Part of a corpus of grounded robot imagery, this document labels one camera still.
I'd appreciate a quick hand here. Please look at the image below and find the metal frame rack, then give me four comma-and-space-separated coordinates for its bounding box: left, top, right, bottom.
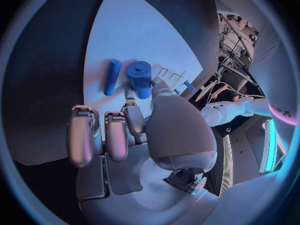
217, 12, 260, 76

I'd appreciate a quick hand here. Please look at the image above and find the blue fat cylinder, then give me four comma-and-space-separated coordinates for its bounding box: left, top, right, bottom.
125, 60, 154, 100

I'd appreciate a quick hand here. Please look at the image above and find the small blue peg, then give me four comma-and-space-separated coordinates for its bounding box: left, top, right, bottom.
183, 80, 197, 93

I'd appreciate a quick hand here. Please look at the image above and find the white task board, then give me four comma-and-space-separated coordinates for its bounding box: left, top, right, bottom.
82, 0, 205, 114

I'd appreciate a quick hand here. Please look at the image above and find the blue long cylinder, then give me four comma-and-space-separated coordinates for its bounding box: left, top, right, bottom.
102, 58, 124, 97

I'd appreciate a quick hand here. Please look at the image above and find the glowing light bar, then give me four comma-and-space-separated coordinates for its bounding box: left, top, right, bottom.
258, 116, 286, 173

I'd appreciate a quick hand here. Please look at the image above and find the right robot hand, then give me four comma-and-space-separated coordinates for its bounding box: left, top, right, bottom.
65, 76, 219, 225

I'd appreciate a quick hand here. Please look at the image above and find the person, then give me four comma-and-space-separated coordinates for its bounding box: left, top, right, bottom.
210, 74, 250, 102

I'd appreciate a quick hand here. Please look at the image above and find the white cable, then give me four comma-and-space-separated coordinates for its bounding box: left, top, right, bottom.
206, 81, 250, 105

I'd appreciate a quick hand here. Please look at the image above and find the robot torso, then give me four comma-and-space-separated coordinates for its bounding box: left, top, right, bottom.
248, 9, 300, 126

